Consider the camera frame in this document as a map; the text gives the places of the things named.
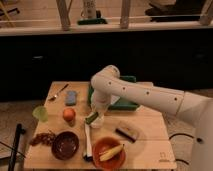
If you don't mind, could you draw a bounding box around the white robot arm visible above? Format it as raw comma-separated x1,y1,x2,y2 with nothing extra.
91,65,213,171

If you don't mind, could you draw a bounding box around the yellow corn cob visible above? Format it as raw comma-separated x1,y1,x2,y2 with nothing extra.
99,144,124,161

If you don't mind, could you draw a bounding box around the blue sponge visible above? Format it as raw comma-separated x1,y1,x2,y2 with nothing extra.
65,91,77,106

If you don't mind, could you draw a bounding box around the black cable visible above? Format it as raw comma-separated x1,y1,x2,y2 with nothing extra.
168,132,198,168

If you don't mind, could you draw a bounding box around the green plastic cup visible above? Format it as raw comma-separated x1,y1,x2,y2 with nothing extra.
32,106,48,122

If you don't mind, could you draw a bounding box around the metal fork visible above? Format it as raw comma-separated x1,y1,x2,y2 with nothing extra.
48,84,69,101

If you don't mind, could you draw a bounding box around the wooden block brush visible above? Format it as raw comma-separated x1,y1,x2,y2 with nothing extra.
115,122,139,142

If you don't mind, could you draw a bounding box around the black office chair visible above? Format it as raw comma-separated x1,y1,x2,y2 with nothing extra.
0,8,20,16

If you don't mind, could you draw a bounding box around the red dried chili bunch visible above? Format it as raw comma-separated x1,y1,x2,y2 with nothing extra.
30,133,56,146

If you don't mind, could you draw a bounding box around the orange fruit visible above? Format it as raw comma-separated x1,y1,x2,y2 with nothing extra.
63,108,76,122

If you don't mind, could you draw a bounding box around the black stand pole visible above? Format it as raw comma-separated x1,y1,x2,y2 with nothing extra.
8,124,26,171

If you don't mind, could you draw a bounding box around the white paper cup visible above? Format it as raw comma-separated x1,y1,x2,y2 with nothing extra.
90,117,104,129

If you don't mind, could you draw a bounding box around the green plastic tray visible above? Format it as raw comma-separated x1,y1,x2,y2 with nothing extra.
87,76,139,111

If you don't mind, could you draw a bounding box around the dark brown bowl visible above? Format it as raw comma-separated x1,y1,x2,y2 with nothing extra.
51,131,79,160

